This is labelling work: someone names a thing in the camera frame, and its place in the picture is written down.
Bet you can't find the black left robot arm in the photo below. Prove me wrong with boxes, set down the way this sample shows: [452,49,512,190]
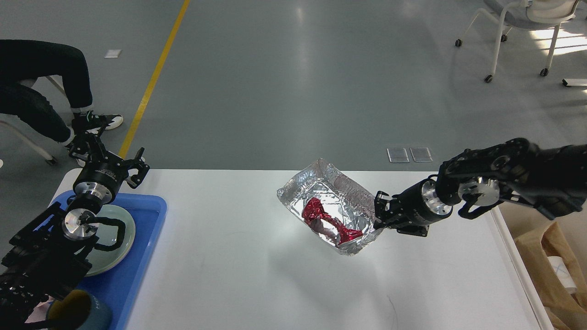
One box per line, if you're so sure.
[0,129,150,330]

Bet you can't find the grey floor plate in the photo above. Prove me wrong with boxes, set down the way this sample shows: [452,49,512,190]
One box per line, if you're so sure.
[410,147,433,163]
[387,148,410,163]

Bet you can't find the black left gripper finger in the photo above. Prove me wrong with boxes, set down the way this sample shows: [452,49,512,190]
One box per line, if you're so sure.
[117,148,150,189]
[69,125,115,163]

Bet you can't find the light green plate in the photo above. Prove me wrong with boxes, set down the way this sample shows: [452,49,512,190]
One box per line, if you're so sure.
[86,204,136,277]

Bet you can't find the blue plastic tray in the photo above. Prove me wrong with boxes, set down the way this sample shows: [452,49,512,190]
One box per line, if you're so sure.
[28,191,167,330]

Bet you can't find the white bar on floor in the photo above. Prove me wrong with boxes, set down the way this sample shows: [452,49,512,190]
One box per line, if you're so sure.
[562,78,587,87]

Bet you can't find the white plastic bin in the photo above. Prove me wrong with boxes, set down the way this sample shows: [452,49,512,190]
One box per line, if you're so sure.
[490,203,587,330]

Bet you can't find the red crumpled wrapper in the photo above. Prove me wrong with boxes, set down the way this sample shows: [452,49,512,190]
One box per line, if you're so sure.
[302,197,363,248]

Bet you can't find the dark teal mug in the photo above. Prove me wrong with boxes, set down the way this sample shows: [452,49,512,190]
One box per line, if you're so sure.
[46,289,112,330]

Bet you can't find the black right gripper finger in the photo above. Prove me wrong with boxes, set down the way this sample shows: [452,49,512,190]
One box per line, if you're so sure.
[374,191,399,223]
[374,220,430,237]

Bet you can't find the brown paper bag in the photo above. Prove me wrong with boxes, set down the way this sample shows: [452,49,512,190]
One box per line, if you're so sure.
[508,219,586,330]

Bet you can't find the white paper cup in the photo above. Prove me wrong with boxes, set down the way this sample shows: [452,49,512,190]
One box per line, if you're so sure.
[547,256,578,295]

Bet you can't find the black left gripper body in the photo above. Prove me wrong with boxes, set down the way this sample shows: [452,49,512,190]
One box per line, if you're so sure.
[73,161,129,204]

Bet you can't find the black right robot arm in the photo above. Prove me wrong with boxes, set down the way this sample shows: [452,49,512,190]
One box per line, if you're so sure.
[373,138,587,237]

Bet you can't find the pink mug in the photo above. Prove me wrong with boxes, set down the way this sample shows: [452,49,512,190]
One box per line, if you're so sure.
[25,296,55,323]

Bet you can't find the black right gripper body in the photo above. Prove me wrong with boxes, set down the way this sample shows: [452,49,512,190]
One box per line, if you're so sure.
[390,178,453,228]

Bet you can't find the aluminium foil tray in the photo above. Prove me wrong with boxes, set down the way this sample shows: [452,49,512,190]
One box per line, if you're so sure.
[277,159,382,256]

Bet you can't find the seated person legs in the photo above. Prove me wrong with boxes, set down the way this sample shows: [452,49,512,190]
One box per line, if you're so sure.
[0,40,124,168]

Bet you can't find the white office chair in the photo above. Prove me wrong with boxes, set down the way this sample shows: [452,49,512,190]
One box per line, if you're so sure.
[455,0,579,83]

